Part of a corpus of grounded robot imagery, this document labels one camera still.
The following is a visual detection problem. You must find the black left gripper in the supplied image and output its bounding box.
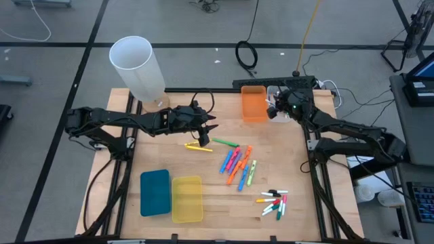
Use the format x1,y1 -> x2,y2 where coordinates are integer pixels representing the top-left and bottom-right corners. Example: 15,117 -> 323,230
161,100 -> 220,148

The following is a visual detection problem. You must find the white rounded object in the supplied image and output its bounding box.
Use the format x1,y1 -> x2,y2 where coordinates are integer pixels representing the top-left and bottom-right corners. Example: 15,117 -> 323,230
376,188 -> 405,208
354,184 -> 376,204

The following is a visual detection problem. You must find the white floor cable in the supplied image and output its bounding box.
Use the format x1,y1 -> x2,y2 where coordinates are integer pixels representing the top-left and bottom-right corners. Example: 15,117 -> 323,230
0,0 -> 53,43

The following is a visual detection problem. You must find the yellow cable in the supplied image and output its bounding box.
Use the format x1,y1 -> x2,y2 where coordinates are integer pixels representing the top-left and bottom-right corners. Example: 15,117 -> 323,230
294,0 -> 323,77

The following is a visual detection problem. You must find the grey side table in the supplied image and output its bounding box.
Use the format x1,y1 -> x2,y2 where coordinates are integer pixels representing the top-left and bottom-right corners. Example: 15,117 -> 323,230
389,73 -> 434,167

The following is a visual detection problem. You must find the orange plastic bin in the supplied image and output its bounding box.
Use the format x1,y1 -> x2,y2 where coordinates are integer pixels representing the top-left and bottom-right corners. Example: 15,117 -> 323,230
240,85 -> 269,123

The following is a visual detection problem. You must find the black object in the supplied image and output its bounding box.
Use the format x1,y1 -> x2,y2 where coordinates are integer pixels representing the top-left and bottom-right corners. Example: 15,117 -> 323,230
0,104 -> 14,131

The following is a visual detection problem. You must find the purple chunky highlighter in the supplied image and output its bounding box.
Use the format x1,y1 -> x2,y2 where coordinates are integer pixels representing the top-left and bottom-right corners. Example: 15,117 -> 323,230
228,151 -> 243,176

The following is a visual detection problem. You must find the black cable bundle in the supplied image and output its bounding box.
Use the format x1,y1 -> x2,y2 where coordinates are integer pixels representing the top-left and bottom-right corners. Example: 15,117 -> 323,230
189,0 -> 221,14

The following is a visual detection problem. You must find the white lamp with wooden base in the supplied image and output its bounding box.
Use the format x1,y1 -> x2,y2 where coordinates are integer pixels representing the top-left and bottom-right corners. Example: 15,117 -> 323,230
108,35 -> 171,115

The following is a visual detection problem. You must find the black aluminium table frame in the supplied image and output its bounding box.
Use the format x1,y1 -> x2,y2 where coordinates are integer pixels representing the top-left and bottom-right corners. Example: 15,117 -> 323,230
74,86 -> 366,244

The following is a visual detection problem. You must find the pink chunky highlighter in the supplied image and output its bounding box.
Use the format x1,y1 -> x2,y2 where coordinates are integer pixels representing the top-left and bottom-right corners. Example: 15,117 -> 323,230
225,146 -> 241,171

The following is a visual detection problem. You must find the green slim highlighter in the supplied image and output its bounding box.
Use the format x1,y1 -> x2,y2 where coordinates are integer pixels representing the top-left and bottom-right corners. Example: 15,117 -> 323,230
212,137 -> 240,148

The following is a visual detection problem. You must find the clear plastic bin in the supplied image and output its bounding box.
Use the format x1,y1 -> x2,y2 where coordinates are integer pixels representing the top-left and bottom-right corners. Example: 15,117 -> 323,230
267,85 -> 295,124

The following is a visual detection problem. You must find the laptop with blue screen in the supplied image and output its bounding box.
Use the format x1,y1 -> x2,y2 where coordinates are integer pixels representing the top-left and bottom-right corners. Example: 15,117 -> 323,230
401,52 -> 434,108

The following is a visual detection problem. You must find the white power cable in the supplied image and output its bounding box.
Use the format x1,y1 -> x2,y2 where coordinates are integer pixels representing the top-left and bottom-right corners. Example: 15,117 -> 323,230
317,79 -> 342,110

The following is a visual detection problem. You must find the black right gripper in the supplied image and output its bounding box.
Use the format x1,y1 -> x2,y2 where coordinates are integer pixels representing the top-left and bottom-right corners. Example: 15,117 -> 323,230
266,88 -> 310,123

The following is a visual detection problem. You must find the grey metal base bar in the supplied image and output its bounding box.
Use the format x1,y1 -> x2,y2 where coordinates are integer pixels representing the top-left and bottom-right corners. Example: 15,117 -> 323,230
0,76 -> 33,87
13,0 -> 73,8

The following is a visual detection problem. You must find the yellow plastic bin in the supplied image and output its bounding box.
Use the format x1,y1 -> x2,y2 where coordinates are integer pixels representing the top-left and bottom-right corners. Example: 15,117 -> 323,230
171,175 -> 205,225

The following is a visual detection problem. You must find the black coiled cable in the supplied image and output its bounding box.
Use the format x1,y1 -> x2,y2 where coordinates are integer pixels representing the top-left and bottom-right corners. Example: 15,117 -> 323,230
235,0 -> 260,78

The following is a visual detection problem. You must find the teal plastic bin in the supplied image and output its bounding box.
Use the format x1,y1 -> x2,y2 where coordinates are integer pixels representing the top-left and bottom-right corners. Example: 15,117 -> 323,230
139,169 -> 172,218

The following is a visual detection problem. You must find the orange chunky highlighter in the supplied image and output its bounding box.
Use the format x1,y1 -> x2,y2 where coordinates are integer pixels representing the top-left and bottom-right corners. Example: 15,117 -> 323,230
239,145 -> 254,170
226,160 -> 243,186

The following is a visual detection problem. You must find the grey desk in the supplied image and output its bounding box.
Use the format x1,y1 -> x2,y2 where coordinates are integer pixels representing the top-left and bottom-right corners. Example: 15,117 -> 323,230
396,162 -> 434,244

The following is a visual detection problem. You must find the black diagonal bar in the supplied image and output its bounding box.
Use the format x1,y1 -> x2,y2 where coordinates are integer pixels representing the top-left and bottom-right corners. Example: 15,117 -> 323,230
349,159 -> 401,180

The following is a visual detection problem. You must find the black keyboard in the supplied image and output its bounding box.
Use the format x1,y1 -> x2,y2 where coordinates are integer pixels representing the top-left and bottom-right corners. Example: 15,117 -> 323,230
406,181 -> 434,224

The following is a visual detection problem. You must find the light green chunky highlighter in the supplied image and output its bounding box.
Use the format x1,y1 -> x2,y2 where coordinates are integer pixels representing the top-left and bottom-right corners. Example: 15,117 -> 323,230
245,159 -> 258,187

